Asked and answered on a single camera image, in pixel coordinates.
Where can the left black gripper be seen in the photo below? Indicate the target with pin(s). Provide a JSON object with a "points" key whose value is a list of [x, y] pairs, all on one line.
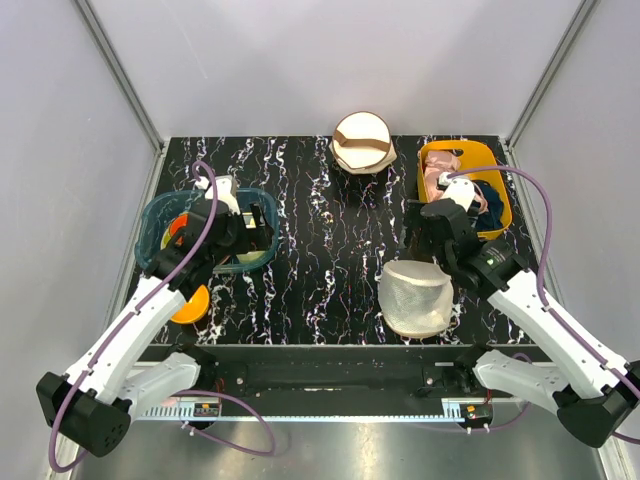
{"points": [[253, 239]]}

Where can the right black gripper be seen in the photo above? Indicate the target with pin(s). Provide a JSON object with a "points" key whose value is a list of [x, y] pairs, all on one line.
{"points": [[412, 219]]}

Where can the white mesh laundry bag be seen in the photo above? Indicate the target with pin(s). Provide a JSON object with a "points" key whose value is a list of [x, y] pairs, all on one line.
{"points": [[415, 298]]}

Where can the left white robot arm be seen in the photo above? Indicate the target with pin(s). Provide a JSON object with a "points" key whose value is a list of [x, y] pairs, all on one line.
{"points": [[94, 403]]}

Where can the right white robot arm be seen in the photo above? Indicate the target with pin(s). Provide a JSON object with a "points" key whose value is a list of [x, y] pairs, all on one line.
{"points": [[590, 389]]}

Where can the dark blue bra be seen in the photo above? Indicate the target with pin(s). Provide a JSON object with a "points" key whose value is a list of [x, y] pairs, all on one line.
{"points": [[487, 208]]}

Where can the pink bra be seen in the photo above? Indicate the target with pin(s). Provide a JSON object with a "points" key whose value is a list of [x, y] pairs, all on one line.
{"points": [[435, 163]]}

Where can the beige folded laundry bag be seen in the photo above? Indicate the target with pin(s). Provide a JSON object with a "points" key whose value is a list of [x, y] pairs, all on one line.
{"points": [[361, 144]]}

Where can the cream white cup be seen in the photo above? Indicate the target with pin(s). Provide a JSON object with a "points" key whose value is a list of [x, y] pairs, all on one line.
{"points": [[250, 257]]}

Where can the orange cup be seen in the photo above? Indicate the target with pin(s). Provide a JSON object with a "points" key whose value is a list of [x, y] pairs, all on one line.
{"points": [[177, 223]]}

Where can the teal transparent plastic bin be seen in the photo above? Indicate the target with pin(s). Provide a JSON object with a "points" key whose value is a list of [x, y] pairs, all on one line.
{"points": [[163, 209]]}

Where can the yellow plastic basket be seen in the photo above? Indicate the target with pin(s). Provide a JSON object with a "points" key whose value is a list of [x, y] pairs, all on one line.
{"points": [[472, 154]]}

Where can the yellow orange bowl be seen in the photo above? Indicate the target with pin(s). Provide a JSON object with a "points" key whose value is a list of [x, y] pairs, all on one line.
{"points": [[194, 309]]}

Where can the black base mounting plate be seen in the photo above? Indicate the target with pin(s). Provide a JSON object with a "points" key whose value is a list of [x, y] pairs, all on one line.
{"points": [[434, 371]]}

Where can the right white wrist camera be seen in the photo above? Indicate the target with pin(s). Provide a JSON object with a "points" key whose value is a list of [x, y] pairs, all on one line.
{"points": [[459, 189]]}

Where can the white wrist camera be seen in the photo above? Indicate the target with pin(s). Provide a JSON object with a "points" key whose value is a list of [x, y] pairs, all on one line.
{"points": [[459, 189], [226, 189]]}

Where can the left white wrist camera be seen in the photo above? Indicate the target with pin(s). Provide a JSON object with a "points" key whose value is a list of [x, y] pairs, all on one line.
{"points": [[226, 189]]}

